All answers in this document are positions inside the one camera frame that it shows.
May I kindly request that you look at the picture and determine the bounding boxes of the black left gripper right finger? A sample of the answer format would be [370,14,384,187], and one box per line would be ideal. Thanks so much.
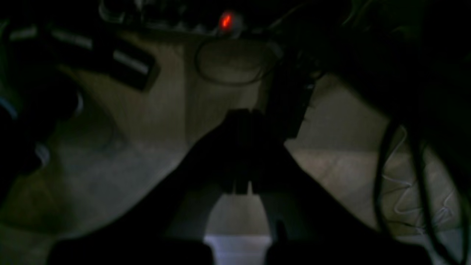
[252,111,432,265]

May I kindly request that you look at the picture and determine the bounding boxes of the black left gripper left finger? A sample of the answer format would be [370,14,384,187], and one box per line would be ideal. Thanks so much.
[48,109,252,265]

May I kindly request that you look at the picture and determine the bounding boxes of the black power strip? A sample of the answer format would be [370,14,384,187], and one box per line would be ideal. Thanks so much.
[98,0,248,38]

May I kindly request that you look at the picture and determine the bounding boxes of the black power adapter brick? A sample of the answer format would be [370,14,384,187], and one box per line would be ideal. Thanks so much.
[1,24,160,92]

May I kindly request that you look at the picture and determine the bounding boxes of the thick black cable pair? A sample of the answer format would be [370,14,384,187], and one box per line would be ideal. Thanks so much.
[373,118,471,265]

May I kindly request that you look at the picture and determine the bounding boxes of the black looped cable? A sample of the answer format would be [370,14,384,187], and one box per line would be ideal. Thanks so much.
[193,35,280,87]

